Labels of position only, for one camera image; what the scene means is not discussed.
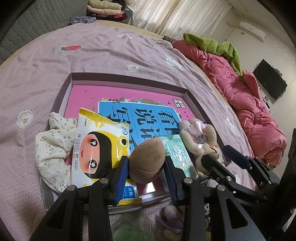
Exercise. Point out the white sheer curtain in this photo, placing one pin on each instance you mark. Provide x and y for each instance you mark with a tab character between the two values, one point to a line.
174	18

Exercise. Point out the plush bunny pink dress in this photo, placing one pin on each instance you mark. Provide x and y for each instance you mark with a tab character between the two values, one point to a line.
200	139

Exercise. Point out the stack of folded clothes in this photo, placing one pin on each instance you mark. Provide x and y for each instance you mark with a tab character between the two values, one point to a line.
108	10

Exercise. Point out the plush bunny purple dress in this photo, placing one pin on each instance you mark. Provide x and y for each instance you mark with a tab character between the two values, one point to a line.
172	219

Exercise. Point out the brown makeup sponge egg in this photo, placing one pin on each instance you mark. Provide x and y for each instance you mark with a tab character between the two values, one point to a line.
146	161

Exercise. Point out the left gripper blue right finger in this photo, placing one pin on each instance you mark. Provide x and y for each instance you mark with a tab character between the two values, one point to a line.
174	177

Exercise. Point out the dark floral fabric bundle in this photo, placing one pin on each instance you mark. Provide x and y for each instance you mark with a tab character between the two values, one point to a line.
82	20

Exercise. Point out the lilac patterned bed quilt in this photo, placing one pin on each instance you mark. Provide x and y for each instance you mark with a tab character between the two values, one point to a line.
32	78

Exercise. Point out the white wall air conditioner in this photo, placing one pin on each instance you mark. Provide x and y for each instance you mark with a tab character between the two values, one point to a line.
252	30

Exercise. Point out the pink red comforter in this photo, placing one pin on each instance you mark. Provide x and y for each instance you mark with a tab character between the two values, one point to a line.
265	137

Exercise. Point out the leopard print scrunchie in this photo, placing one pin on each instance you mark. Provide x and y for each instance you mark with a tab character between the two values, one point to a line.
207	211

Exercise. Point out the green garment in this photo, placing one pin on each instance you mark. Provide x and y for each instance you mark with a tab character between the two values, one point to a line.
226	50

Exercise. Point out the yellow wet wipes pack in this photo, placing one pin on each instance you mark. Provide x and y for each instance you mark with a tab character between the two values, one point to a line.
99	144

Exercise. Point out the floral white scrunchie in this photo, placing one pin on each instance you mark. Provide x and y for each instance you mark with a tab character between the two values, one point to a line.
52	148

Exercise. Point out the grey quilted sofa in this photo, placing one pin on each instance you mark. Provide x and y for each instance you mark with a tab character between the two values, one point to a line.
39	18

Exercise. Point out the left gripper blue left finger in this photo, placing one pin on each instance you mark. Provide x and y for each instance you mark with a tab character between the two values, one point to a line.
117	182

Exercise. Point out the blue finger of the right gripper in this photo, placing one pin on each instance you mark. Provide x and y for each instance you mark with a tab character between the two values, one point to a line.
216	170
244	162

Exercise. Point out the pink and blue book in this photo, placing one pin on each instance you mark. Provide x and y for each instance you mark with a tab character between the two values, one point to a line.
145	120

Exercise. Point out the green sponge in plastic bag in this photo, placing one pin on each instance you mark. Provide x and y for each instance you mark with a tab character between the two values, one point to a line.
137	230

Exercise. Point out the black flat television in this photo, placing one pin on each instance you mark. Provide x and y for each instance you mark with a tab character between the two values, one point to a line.
270	78

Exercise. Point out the green flower tissue pack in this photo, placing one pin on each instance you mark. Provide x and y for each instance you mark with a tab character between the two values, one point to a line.
175	148

